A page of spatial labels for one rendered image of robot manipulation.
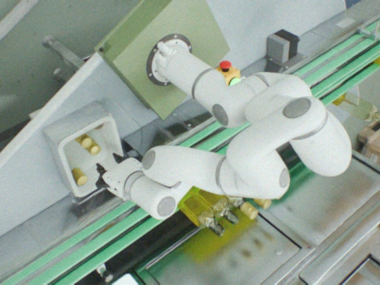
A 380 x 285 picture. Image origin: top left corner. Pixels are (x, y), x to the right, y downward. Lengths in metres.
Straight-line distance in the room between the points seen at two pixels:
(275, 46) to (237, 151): 0.92
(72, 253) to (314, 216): 0.80
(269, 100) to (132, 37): 0.40
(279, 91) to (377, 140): 4.28
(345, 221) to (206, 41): 0.76
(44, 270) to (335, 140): 0.85
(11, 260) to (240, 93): 0.77
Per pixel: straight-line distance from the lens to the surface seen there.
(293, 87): 1.03
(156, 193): 1.03
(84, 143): 1.28
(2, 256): 1.38
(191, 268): 1.44
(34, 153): 1.30
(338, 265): 1.51
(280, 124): 0.81
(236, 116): 1.06
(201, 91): 1.12
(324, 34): 1.90
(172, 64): 1.20
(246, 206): 1.39
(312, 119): 0.80
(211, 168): 0.92
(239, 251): 1.47
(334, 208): 1.65
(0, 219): 1.39
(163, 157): 0.97
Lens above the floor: 1.72
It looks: 36 degrees down
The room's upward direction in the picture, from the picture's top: 128 degrees clockwise
